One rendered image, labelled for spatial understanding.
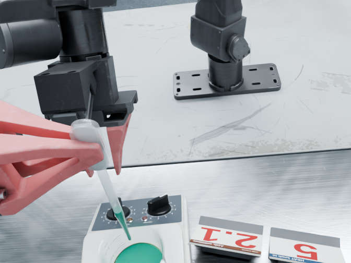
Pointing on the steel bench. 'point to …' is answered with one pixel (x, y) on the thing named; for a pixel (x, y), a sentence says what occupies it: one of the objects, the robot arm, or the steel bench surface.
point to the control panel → (139, 212)
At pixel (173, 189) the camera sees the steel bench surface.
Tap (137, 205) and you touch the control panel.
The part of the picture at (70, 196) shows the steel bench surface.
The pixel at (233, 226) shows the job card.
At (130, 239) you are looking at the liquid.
